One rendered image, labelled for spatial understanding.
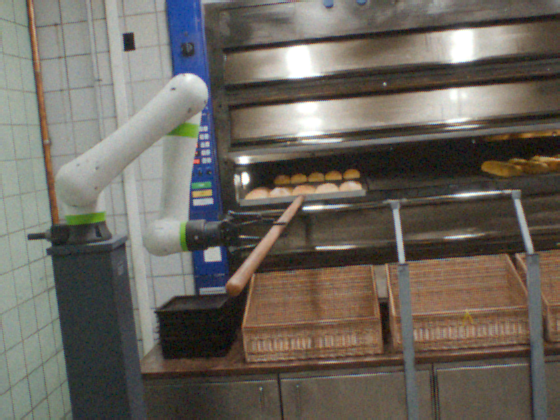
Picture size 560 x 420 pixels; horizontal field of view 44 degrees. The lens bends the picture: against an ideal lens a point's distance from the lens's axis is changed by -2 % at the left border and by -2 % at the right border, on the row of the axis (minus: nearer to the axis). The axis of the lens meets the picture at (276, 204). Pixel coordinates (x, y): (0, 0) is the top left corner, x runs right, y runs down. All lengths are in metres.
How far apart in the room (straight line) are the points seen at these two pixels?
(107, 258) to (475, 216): 1.77
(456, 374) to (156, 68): 1.87
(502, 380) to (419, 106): 1.23
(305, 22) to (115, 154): 1.49
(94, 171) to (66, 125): 1.46
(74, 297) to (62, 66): 1.55
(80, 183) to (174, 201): 0.33
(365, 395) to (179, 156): 1.24
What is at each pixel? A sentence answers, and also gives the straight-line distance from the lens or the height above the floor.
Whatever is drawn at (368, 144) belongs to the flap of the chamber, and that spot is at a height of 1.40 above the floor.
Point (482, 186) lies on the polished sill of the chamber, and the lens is 3.28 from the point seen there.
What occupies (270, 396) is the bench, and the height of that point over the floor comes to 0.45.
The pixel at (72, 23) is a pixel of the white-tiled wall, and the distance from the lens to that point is 3.51.
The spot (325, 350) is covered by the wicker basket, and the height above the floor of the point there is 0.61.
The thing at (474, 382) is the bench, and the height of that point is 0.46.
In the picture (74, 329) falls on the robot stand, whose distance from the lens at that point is 2.25.
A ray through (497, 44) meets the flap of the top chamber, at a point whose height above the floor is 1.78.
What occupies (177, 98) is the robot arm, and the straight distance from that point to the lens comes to 2.05.
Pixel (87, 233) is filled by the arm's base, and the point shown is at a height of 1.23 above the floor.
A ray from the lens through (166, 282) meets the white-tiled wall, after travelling 3.41.
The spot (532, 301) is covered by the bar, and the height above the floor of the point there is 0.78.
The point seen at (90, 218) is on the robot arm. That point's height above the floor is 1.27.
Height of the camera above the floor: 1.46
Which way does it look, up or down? 5 degrees down
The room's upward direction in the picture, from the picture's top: 5 degrees counter-clockwise
